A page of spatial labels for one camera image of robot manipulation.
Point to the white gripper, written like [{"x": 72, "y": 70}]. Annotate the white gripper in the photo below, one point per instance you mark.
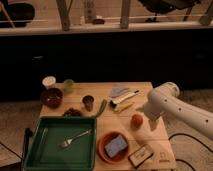
[{"x": 152, "y": 111}]

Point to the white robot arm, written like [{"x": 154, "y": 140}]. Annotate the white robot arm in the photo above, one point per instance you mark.
[{"x": 164, "y": 99}]

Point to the green cup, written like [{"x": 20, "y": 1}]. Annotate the green cup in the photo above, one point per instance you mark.
[{"x": 68, "y": 85}]

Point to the white cup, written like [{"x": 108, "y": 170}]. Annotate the white cup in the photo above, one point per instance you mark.
[{"x": 49, "y": 82}]

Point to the black wooden brush block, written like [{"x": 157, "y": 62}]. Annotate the black wooden brush block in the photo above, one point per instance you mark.
[{"x": 138, "y": 157}]

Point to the yellow banana toy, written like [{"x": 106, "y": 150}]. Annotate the yellow banana toy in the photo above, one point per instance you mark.
[{"x": 119, "y": 108}]

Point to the blue sponge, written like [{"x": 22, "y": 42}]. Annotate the blue sponge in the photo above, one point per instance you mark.
[{"x": 115, "y": 146}]

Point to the orange bowl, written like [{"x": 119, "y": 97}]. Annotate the orange bowl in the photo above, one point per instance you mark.
[{"x": 105, "y": 139}]

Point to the green pea pod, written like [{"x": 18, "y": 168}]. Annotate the green pea pod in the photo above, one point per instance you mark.
[{"x": 101, "y": 108}]

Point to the dark red grapes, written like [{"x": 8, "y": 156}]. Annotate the dark red grapes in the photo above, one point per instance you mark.
[{"x": 72, "y": 112}]

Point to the silver fork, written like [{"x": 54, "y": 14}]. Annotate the silver fork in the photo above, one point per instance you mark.
[{"x": 68, "y": 142}]

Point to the green plastic tray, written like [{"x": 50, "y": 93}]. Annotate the green plastic tray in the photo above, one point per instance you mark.
[{"x": 45, "y": 154}]

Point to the dark red bowl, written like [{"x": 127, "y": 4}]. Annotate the dark red bowl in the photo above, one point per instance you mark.
[{"x": 51, "y": 97}]

